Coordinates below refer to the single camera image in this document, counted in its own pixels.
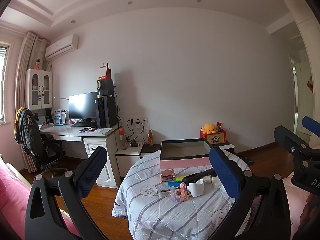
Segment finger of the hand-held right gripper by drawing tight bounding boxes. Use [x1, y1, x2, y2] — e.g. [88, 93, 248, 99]
[274, 126, 320, 159]
[302, 116, 320, 135]

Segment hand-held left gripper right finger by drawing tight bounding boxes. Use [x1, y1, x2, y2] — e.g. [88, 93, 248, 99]
[209, 146, 292, 240]

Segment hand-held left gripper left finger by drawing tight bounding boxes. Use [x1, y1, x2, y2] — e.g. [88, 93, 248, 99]
[24, 146, 108, 240]

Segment black remote control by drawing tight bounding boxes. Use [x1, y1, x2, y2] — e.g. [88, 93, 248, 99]
[182, 169, 215, 183]

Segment white cup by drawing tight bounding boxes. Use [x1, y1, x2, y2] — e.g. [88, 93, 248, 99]
[187, 179, 204, 197]

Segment pink box with dark rim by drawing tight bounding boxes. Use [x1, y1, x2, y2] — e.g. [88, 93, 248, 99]
[159, 138, 213, 170]

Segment small pink brick toy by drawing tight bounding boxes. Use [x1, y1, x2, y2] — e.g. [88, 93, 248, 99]
[170, 189, 187, 203]

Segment rose gold jar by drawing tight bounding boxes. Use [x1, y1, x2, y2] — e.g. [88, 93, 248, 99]
[160, 170, 175, 182]

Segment white door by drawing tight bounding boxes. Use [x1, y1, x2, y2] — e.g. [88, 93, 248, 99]
[290, 55, 314, 136]

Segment pink printed bedsheet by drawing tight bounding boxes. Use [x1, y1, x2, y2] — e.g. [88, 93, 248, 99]
[282, 172, 310, 233]

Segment red printed box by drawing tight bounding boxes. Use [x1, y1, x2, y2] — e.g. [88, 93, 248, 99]
[200, 128, 227, 145]

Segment white bedside cabinet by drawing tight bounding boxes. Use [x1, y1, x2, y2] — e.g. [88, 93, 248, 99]
[115, 141, 145, 180]

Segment black office chair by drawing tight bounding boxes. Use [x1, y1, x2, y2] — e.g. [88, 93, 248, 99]
[15, 107, 68, 178]

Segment yellow plush octopus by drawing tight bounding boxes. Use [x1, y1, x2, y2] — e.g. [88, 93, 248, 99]
[202, 123, 217, 134]

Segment white desk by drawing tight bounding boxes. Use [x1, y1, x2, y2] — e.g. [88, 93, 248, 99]
[40, 124, 123, 189]

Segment orange capped bottle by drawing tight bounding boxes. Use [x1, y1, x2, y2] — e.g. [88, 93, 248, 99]
[118, 126, 126, 150]

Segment black keyboard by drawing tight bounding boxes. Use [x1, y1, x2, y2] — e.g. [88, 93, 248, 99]
[71, 122, 98, 128]

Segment black computer tower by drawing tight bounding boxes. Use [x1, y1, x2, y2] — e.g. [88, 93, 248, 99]
[96, 96, 118, 128]

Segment blue white cartons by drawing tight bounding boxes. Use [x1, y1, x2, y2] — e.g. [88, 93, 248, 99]
[54, 108, 67, 125]

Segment black computer monitor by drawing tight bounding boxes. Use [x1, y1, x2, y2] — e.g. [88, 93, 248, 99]
[68, 92, 98, 121]

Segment round table striped cloth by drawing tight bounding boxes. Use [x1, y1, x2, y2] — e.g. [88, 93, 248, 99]
[112, 150, 252, 240]

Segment dark jacket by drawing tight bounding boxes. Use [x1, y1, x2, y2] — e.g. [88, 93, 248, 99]
[14, 107, 44, 157]

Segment pink bedding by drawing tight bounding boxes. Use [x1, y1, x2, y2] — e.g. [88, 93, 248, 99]
[0, 159, 83, 240]

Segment black box with round dial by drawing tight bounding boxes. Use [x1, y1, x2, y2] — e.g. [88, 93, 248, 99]
[97, 77, 115, 98]

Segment white glass-door cabinet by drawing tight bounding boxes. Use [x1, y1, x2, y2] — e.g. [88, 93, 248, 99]
[26, 68, 53, 110]

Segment red white desk calendar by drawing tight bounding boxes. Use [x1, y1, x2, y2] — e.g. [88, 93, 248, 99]
[99, 63, 112, 80]

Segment window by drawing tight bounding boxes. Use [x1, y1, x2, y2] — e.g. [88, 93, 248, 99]
[0, 41, 12, 125]

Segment white air conditioner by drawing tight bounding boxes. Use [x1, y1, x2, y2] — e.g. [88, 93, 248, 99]
[45, 34, 79, 61]

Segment pale pink curtain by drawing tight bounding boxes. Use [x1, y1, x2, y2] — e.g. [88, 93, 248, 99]
[15, 32, 48, 173]

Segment black power cable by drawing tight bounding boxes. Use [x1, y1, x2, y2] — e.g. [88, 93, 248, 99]
[126, 120, 145, 143]

